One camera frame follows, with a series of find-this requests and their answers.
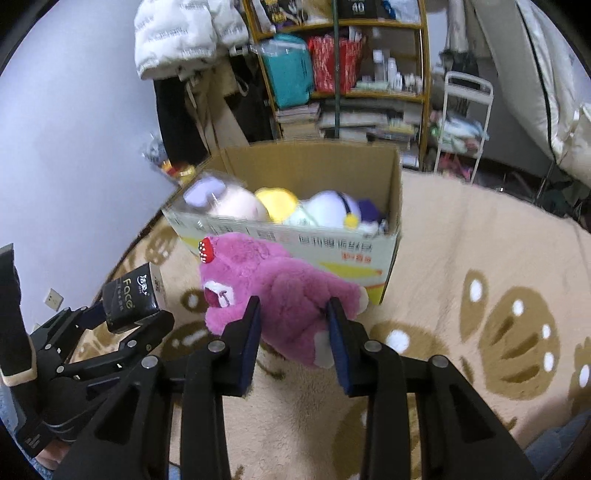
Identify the cluster of small white bottles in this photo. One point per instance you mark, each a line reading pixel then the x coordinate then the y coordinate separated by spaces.
pixel 392 69

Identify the red gift bag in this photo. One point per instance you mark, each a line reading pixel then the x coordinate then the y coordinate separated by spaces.
pixel 328 64

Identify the dark hanging clothes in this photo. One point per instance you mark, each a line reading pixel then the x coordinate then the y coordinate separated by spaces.
pixel 175 124

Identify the wooden shelf unit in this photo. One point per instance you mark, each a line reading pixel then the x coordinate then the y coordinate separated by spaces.
pixel 369 97

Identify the purple and white plush doll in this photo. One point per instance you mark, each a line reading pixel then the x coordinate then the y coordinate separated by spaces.
pixel 328 207

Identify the dark green pole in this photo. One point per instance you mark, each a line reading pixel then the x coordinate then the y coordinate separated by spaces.
pixel 338 69

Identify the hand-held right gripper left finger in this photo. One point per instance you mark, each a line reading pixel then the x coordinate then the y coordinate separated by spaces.
pixel 253 350

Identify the pile of snack packets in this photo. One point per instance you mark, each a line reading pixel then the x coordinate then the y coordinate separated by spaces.
pixel 159 154

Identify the printed cardboard box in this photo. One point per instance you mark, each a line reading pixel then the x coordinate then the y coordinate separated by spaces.
pixel 346 249

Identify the yellow plush toy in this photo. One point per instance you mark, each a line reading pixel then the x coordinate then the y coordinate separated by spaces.
pixel 277 198

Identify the person's left hand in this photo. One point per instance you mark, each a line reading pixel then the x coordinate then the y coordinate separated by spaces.
pixel 48 459

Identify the pink bear plush toy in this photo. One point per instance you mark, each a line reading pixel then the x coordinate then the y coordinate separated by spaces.
pixel 277 286

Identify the purple bow in clear packet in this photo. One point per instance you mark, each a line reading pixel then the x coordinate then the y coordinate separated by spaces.
pixel 203 191

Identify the peach plush toy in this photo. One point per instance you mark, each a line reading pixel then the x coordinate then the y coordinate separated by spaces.
pixel 240 205

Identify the teal bag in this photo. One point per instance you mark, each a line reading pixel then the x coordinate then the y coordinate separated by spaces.
pixel 288 74

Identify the black tissue packet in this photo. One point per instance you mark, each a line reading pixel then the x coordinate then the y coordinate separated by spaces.
pixel 129 295

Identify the beige hanging garment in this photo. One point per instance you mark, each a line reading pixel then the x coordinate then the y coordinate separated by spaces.
pixel 217 115

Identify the person's blue jeans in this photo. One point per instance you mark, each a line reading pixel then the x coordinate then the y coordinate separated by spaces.
pixel 558 447

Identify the stack of books and magazines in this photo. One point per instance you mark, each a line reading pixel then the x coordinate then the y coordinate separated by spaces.
pixel 300 115

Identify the white puffer jacket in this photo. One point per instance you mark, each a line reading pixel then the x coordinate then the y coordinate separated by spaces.
pixel 175 37

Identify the black garment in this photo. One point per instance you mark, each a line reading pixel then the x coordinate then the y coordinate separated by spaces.
pixel 16 323

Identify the white wall socket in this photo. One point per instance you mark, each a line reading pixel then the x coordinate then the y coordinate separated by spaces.
pixel 54 299

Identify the white trolley cart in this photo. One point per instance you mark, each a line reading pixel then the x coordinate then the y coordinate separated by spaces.
pixel 461 131

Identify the white fluffy plush toy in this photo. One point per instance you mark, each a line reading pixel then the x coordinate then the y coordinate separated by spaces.
pixel 371 228

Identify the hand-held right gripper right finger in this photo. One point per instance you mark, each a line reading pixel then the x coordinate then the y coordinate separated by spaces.
pixel 341 360

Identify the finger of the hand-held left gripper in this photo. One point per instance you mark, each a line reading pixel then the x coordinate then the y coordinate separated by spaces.
pixel 152 332
pixel 69 323

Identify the beige paw print blanket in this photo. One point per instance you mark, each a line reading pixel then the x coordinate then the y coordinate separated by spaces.
pixel 485 240

